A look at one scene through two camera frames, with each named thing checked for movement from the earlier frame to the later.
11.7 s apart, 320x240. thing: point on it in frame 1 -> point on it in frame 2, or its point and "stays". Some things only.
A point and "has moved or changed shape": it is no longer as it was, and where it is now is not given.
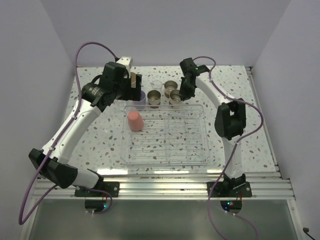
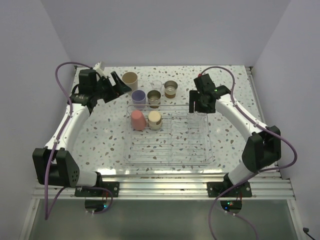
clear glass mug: (156, 85) stays
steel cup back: (169, 86) stays
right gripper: (185, 95) -> (194, 96)
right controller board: (233, 206) stays
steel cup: (175, 98) -> (154, 120)
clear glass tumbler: (119, 103) -> (197, 122)
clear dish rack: (172, 134) stays
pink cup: (135, 120) has moved or changed shape
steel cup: (154, 98) stays
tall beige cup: (133, 79) stays
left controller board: (99, 205) stays
